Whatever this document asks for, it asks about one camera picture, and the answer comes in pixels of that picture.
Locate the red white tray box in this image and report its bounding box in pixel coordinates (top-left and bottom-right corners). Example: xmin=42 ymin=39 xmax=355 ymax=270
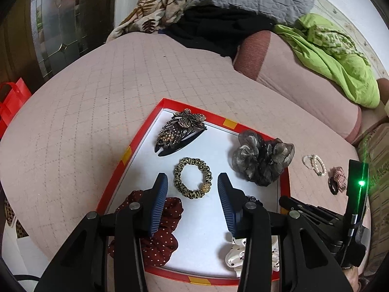
xmin=96 ymin=98 xmax=291 ymax=286

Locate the pink quilted bedspread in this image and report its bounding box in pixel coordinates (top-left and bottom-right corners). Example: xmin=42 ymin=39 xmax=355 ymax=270
xmin=1 ymin=33 xmax=357 ymax=258

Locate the red polka dot scrunchie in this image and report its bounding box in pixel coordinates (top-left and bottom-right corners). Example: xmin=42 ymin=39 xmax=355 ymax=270
xmin=107 ymin=189 xmax=186 ymax=268

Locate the red gift bag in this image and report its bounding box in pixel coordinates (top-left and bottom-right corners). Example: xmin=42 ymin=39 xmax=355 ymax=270
xmin=0 ymin=78 xmax=32 ymax=138

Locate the pink bolster pillow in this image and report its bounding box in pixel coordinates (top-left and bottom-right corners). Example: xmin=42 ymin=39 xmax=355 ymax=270
xmin=233 ymin=30 xmax=362 ymax=144

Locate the stained glass wooden door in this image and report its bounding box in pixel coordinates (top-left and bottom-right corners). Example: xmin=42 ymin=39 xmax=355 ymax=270
xmin=1 ymin=0 xmax=115 ymax=92

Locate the leaf print cloth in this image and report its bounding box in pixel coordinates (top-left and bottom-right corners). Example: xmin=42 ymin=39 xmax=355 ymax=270
xmin=106 ymin=0 xmax=192 ymax=42

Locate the gold leopard hair tie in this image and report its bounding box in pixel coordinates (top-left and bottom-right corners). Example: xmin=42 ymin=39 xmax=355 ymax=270
xmin=173 ymin=157 xmax=213 ymax=200

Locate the pink plaid scrunchie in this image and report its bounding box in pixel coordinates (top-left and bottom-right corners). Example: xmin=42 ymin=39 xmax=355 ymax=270
xmin=330 ymin=167 xmax=347 ymax=194

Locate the rhinestone butterfly hair clip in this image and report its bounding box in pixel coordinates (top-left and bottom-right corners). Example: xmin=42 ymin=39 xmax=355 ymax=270
xmin=154 ymin=108 xmax=207 ymax=157

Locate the white pearl bracelet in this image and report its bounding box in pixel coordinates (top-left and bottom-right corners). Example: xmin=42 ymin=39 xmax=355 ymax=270
xmin=309 ymin=154 xmax=328 ymax=177

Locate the grey organza scrunchie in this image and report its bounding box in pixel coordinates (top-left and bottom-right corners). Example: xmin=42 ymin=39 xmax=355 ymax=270
xmin=231 ymin=130 xmax=295 ymax=187

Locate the black garment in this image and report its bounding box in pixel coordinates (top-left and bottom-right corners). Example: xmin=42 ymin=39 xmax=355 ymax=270
xmin=163 ymin=5 xmax=275 ymax=59

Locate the green blanket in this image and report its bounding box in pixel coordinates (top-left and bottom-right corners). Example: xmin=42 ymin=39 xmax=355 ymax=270
xmin=274 ymin=13 xmax=380 ymax=109

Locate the white cherry print scrunchie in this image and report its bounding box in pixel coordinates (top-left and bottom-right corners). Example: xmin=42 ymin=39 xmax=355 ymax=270
xmin=225 ymin=235 xmax=280 ymax=277

